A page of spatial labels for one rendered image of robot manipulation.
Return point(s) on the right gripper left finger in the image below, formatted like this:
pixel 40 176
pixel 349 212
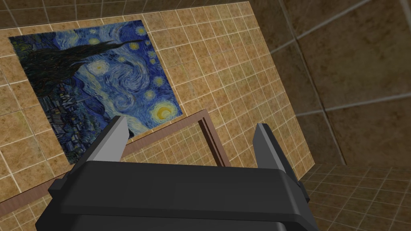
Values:
pixel 109 144

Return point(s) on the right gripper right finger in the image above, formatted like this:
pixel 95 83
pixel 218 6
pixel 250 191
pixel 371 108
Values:
pixel 268 150

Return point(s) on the blue starry night painting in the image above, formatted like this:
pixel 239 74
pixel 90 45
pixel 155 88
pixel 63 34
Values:
pixel 96 83

